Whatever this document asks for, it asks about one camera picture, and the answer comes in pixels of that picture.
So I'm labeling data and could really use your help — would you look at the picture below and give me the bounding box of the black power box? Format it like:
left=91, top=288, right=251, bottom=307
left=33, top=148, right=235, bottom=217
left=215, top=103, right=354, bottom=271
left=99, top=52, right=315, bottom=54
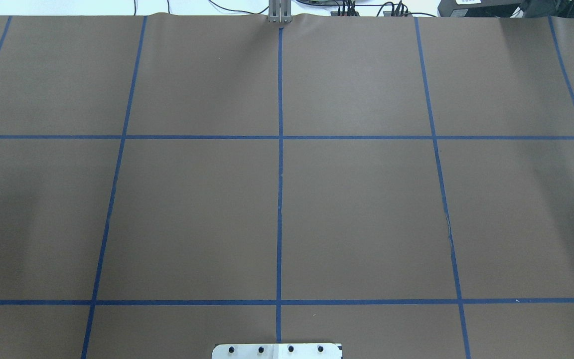
left=437, top=0, right=523, bottom=18

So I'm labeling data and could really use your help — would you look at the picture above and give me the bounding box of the aluminium frame post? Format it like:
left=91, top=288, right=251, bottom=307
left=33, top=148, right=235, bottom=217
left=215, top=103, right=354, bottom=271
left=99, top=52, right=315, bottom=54
left=267, top=0, right=293, bottom=23

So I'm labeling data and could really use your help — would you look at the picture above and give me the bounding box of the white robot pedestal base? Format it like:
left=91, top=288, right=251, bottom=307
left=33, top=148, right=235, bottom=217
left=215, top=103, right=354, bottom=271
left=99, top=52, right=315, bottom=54
left=211, top=343, right=343, bottom=359

